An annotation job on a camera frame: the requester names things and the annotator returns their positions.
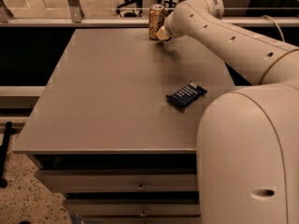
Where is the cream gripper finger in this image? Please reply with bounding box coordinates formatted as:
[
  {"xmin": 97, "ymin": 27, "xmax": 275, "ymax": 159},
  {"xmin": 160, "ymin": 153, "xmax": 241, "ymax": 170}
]
[{"xmin": 156, "ymin": 26, "xmax": 169, "ymax": 41}]

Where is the black chocolate rxbar wrapper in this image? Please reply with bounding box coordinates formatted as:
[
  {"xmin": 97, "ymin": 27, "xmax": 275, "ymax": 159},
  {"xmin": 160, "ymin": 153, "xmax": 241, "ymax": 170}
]
[{"xmin": 162, "ymin": 37, "xmax": 172, "ymax": 42}]

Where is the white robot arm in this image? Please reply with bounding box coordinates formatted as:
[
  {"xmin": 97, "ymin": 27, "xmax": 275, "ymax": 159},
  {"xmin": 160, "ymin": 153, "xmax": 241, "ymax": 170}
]
[{"xmin": 158, "ymin": 0, "xmax": 299, "ymax": 224}]

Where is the orange soda can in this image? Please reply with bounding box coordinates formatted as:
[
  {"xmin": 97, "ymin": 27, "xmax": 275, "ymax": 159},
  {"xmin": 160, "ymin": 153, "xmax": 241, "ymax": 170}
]
[{"xmin": 149, "ymin": 4, "xmax": 165, "ymax": 40}]

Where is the blue rxbar wrapper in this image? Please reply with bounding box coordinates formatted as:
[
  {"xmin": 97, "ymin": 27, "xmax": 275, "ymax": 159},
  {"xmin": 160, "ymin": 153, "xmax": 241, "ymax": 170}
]
[{"xmin": 165, "ymin": 81, "xmax": 207, "ymax": 109}]

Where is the black chair base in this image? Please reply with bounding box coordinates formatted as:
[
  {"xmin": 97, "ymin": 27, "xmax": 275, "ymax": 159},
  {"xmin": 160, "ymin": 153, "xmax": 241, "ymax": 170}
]
[{"xmin": 116, "ymin": 0, "xmax": 143, "ymax": 17}]

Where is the grey drawer cabinet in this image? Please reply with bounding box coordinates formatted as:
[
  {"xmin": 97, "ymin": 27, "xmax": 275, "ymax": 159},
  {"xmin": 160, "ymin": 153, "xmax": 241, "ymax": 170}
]
[{"xmin": 14, "ymin": 29, "xmax": 234, "ymax": 224}]

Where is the upper grey drawer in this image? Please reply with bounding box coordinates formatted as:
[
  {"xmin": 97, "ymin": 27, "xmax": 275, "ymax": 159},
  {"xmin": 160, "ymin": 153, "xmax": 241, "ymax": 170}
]
[{"xmin": 36, "ymin": 170, "xmax": 198, "ymax": 193}]

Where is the grey drawer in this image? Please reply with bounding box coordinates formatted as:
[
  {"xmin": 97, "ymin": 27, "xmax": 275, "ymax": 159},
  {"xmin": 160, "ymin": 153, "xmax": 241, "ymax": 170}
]
[
  {"xmin": 64, "ymin": 200, "xmax": 201, "ymax": 217},
  {"xmin": 36, "ymin": 170, "xmax": 198, "ymax": 193}
]

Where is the black metal stand leg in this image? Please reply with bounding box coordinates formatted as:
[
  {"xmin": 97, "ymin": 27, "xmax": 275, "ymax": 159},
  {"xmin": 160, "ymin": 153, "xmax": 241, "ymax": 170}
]
[{"xmin": 0, "ymin": 121, "xmax": 13, "ymax": 189}]

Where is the lower grey drawer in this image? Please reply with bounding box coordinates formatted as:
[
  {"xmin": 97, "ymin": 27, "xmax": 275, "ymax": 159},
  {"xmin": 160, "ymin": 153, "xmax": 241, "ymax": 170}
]
[{"xmin": 64, "ymin": 200, "xmax": 201, "ymax": 217}]

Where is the metal railing post left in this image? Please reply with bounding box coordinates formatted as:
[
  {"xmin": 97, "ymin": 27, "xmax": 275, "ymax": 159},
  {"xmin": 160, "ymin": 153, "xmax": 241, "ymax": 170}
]
[{"xmin": 67, "ymin": 0, "xmax": 84, "ymax": 23}]

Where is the white cable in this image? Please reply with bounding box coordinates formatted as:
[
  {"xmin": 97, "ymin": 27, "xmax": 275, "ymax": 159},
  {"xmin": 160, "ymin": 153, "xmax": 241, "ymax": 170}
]
[{"xmin": 261, "ymin": 14, "xmax": 286, "ymax": 43}]

